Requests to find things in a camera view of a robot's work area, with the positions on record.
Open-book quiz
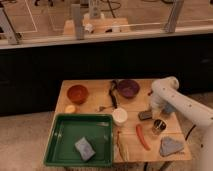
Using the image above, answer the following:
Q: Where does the grey metal post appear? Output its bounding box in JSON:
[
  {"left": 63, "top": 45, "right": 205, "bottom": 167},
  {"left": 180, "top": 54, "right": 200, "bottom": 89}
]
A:
[
  {"left": 164, "top": 0, "right": 184, "bottom": 33},
  {"left": 0, "top": 8, "right": 19, "bottom": 45},
  {"left": 71, "top": 4, "right": 84, "bottom": 40}
]

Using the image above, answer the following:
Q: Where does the yellow banana toy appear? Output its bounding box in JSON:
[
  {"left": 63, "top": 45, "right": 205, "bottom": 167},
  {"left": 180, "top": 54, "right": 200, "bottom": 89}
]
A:
[{"left": 117, "top": 132, "right": 129, "bottom": 162}]

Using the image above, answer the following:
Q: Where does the white plastic cup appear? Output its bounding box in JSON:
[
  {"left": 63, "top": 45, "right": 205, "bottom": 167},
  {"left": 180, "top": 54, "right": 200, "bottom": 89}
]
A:
[{"left": 112, "top": 108, "right": 128, "bottom": 126}]

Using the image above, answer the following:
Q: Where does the blue grey sponge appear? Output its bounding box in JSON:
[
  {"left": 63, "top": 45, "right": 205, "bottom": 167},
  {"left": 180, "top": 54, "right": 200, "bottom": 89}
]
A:
[{"left": 75, "top": 137, "right": 96, "bottom": 161}]

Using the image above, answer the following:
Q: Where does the blue grey folded cloth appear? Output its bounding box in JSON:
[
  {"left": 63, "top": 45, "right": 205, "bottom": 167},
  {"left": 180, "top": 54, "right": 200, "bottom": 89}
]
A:
[{"left": 159, "top": 137, "right": 184, "bottom": 157}]

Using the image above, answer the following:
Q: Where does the green plastic tray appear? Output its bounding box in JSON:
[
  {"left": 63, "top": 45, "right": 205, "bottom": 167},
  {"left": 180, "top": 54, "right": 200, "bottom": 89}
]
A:
[{"left": 43, "top": 113, "right": 115, "bottom": 168}]

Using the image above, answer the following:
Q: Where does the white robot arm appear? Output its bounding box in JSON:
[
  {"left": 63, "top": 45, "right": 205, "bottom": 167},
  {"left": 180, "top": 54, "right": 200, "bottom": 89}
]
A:
[{"left": 150, "top": 76, "right": 213, "bottom": 171}]

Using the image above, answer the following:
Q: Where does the purple bowl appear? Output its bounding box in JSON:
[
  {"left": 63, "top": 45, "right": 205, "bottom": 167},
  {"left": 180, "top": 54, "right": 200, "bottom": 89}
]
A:
[{"left": 117, "top": 79, "right": 140, "bottom": 98}]

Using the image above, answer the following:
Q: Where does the dark grey eraser block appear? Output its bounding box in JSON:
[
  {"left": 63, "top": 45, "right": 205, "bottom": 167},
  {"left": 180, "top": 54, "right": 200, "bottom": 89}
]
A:
[{"left": 138, "top": 111, "right": 152, "bottom": 121}]

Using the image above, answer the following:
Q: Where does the small metal cup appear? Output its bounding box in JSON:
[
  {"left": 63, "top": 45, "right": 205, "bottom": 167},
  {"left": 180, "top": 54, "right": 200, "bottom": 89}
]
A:
[{"left": 152, "top": 119, "right": 166, "bottom": 135}]

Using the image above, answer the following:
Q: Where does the small metal fork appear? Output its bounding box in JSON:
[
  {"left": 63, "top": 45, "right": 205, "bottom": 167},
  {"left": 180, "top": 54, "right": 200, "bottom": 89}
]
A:
[{"left": 97, "top": 106, "right": 112, "bottom": 112}]

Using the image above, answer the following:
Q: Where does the grey metal post right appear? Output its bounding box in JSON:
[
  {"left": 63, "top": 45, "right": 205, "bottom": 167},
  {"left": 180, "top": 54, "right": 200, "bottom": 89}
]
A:
[{"left": 164, "top": 0, "right": 184, "bottom": 33}]

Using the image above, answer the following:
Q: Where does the grey metal post left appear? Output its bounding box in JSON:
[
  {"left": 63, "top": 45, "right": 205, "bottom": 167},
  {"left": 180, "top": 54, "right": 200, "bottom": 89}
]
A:
[{"left": 0, "top": 8, "right": 19, "bottom": 45}]

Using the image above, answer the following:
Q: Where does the red chili pepper toy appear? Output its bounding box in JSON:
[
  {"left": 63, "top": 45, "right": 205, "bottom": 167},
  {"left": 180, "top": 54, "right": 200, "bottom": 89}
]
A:
[{"left": 136, "top": 124, "right": 150, "bottom": 151}]

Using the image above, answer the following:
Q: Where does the black power cable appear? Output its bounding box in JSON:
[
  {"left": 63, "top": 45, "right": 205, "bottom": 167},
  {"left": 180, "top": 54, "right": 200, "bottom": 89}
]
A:
[{"left": 185, "top": 125, "right": 196, "bottom": 141}]

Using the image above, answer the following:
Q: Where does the orange bowl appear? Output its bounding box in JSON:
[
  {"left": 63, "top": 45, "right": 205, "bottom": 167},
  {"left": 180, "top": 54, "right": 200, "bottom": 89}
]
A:
[{"left": 67, "top": 85, "right": 89, "bottom": 104}]

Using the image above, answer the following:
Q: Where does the grey metal post middle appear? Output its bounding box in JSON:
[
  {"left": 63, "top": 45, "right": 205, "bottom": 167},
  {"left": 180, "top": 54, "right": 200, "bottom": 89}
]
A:
[{"left": 71, "top": 4, "right": 84, "bottom": 40}]

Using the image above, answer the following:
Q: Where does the small yellow round object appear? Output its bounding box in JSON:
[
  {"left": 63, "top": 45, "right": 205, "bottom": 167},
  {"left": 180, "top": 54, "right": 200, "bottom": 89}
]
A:
[{"left": 65, "top": 105, "right": 76, "bottom": 113}]

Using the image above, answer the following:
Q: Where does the wooden board beyond barrier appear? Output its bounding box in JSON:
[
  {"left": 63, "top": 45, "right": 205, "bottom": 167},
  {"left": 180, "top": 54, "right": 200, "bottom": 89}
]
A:
[{"left": 63, "top": 18, "right": 131, "bottom": 35}]

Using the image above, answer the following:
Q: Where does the black utensil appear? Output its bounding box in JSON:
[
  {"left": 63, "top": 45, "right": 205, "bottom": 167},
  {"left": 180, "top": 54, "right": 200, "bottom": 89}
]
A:
[{"left": 108, "top": 80, "right": 118, "bottom": 109}]

